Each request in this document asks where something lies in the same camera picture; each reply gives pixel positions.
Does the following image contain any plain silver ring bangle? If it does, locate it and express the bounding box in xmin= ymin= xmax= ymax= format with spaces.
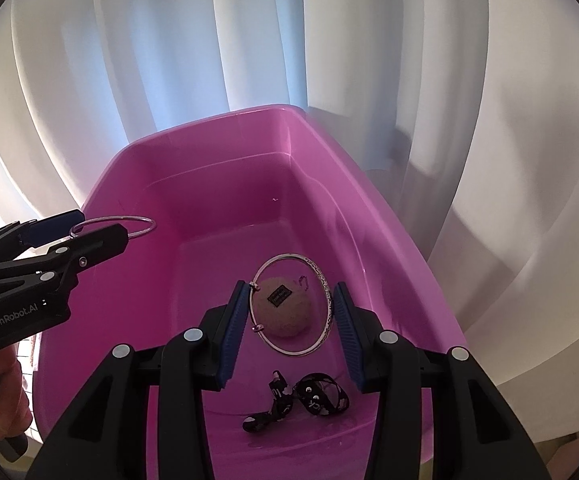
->
xmin=69 ymin=216 xmax=156 ymax=241

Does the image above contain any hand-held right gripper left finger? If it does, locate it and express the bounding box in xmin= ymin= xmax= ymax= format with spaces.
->
xmin=24 ymin=281 xmax=247 ymax=480

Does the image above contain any engraved silver bangle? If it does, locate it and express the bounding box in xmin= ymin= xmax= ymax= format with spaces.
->
xmin=249 ymin=252 xmax=333 ymax=357

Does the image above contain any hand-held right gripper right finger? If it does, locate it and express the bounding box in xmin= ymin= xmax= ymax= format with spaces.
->
xmin=333 ymin=282 xmax=553 ymax=480

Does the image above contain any person's left hand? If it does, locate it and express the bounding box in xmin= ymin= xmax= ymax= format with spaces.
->
xmin=0 ymin=345 xmax=35 ymax=440

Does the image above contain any white curtain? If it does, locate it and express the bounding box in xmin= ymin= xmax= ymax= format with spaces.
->
xmin=0 ymin=0 xmax=579 ymax=461

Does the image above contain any pink plastic bin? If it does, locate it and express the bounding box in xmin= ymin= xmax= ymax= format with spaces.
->
xmin=32 ymin=104 xmax=470 ymax=480

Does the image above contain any beige plush sloth hair clip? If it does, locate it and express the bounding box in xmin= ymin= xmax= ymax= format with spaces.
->
xmin=253 ymin=276 xmax=317 ymax=338

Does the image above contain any black patterned ribbon hair tie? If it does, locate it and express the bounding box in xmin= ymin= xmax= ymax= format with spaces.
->
xmin=242 ymin=369 xmax=350 ymax=433

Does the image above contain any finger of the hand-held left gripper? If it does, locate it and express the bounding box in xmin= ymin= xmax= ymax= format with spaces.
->
xmin=0 ymin=223 xmax=131 ymax=286
xmin=0 ymin=209 xmax=86 ymax=266

